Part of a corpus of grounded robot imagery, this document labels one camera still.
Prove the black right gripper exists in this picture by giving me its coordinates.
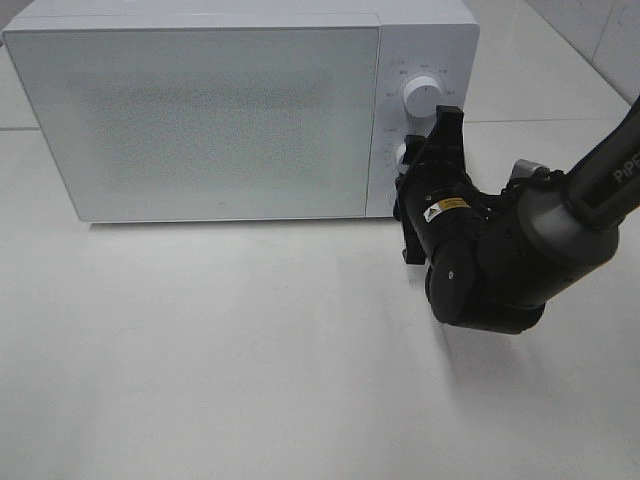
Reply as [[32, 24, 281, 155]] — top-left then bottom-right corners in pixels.
[[393, 105, 473, 265]]

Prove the white timer knob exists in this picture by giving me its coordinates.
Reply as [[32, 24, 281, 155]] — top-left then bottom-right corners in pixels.
[[394, 143, 408, 172]]

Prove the white microwave door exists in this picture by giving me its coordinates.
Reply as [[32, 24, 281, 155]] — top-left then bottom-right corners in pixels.
[[6, 28, 378, 223]]

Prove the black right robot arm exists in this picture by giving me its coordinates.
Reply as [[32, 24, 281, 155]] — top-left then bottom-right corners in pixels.
[[393, 106, 639, 334]]

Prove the upper white power knob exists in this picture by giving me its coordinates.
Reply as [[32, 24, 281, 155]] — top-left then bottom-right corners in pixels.
[[402, 74, 445, 119]]

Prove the white microwave oven body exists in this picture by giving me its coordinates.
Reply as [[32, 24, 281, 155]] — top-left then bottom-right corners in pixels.
[[2, 1, 480, 219]]

